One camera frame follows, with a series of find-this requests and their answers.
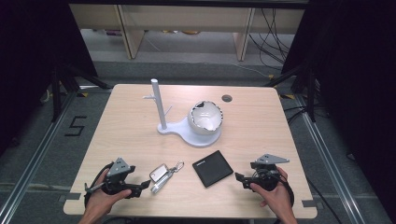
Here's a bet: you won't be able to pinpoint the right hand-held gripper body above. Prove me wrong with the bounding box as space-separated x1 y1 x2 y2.
249 153 290 192

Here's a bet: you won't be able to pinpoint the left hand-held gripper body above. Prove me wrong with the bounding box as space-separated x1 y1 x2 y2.
103 157 136 196

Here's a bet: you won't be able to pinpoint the person's right hand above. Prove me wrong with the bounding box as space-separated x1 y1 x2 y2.
249 166 297 218

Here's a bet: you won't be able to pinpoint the person's left hand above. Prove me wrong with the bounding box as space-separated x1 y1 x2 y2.
82 168 133 220

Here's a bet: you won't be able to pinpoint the silver key fob with keys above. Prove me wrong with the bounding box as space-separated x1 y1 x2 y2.
148 160 185 195

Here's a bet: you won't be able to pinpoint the black wallet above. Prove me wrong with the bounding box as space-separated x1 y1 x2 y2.
191 149 234 189

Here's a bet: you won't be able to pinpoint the white scalloped bowl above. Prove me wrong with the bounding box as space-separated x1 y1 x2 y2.
187 100 224 136

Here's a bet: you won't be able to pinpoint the white stand with pole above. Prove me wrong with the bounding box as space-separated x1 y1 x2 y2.
142 77 222 148

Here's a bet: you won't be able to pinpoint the black metal stand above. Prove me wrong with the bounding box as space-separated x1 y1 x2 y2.
263 60 321 123
49 59 112 123

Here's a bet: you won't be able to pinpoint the light wooden desk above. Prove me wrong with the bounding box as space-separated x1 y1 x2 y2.
68 4 305 63

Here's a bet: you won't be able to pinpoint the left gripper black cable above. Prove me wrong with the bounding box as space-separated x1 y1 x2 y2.
83 161 116 208

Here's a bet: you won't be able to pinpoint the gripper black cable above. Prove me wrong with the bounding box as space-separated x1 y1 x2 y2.
278 174 295 208
83 161 116 208

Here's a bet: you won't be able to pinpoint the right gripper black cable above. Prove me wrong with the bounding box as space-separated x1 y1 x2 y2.
278 174 295 208

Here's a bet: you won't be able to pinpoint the aluminium floor rail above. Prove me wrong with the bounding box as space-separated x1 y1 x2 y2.
0 91 78 224
293 93 370 224

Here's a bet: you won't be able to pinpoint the white floor cable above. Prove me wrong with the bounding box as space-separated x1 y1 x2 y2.
232 62 273 78

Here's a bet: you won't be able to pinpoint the black hanging cables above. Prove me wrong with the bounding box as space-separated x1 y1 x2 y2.
247 7 295 71

